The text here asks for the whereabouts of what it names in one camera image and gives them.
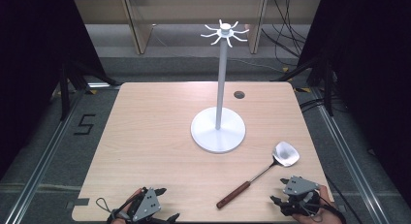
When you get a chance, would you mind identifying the black tripod stand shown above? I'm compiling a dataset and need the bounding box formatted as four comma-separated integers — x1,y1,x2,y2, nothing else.
58,60,123,122
272,52,335,117

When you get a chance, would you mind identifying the metal floor rail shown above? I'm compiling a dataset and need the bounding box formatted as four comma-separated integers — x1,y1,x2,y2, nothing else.
3,87,85,224
310,87,395,224

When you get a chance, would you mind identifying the metal spatula with wooden handle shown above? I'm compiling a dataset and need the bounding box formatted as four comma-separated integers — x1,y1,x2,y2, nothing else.
215,141,300,209

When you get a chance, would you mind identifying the person's right hand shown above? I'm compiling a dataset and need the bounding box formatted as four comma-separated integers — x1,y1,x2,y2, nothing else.
291,184,344,224

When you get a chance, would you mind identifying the black curtain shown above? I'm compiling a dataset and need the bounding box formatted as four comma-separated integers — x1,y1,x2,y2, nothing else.
0,0,108,183
297,0,411,199

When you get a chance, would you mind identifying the wooden background furniture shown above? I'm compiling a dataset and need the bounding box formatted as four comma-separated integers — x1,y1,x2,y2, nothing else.
74,0,322,55

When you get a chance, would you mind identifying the person's left hand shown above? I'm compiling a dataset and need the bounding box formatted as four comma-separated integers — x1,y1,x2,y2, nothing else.
108,187,145,224

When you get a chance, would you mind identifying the bundle of black hanging cables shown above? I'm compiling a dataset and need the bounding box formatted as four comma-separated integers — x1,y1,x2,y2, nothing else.
261,0,308,59

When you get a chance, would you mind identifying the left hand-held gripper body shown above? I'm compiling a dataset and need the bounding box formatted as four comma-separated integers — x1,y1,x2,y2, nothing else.
111,186,170,224

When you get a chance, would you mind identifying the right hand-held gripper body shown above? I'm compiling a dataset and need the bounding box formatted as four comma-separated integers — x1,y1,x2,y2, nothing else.
279,175,324,217

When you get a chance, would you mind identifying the black floor cable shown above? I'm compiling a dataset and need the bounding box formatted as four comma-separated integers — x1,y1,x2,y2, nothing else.
323,174,364,224

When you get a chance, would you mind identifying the black looped gripper cable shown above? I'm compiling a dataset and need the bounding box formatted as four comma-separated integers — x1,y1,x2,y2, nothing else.
95,197,114,216

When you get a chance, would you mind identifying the white hook stand rack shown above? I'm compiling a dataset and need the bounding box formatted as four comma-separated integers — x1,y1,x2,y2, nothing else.
190,18,250,154

